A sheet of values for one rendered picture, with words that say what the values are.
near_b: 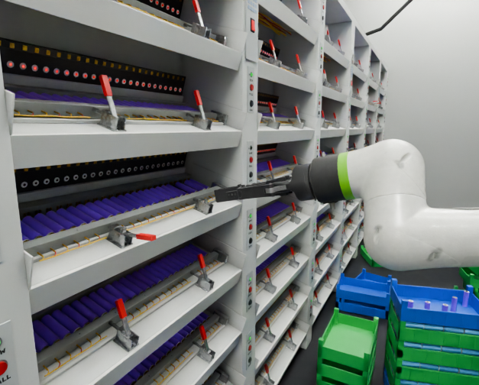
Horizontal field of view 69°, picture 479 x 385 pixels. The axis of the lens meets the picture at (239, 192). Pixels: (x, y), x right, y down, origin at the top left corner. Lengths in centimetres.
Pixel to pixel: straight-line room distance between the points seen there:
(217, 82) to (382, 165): 54
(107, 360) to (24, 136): 41
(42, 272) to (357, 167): 53
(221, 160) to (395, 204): 54
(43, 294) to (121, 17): 44
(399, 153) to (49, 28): 67
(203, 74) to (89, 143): 53
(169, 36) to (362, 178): 45
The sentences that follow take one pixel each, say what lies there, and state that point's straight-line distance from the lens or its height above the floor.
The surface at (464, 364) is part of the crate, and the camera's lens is 162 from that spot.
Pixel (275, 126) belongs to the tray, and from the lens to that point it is 120.
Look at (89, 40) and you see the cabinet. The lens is 85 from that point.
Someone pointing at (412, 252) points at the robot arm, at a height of 91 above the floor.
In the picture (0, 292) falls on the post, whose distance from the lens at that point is 53.
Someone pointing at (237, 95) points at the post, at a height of 118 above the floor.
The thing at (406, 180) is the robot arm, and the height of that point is 101.
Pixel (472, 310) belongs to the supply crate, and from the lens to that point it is 168.
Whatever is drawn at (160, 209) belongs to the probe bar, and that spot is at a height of 93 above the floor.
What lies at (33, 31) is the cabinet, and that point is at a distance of 78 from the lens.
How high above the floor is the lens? 110
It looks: 11 degrees down
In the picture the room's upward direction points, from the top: straight up
